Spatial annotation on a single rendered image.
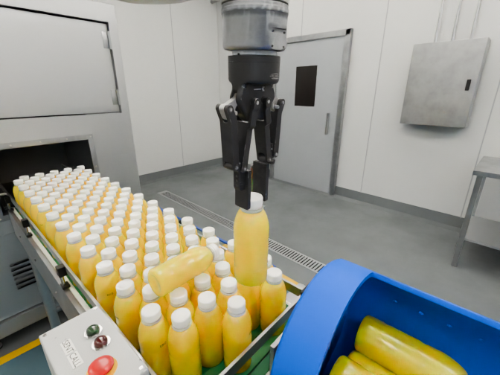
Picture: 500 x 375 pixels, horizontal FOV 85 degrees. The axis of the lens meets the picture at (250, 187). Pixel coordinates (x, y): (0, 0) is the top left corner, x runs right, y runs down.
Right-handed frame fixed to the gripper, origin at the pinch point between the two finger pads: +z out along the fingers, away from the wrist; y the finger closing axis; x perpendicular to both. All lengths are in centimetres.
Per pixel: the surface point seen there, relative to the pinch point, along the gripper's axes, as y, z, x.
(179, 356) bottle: -14.4, 34.9, 5.8
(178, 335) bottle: -13.6, 30.4, 6.9
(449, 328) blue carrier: 15.5, 21.9, -31.9
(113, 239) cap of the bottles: -9, 30, 48
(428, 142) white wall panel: 333, 58, 28
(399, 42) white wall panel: 339, -46, 84
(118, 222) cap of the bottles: -3, 31, 59
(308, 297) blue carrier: -3.7, 12.5, -14.9
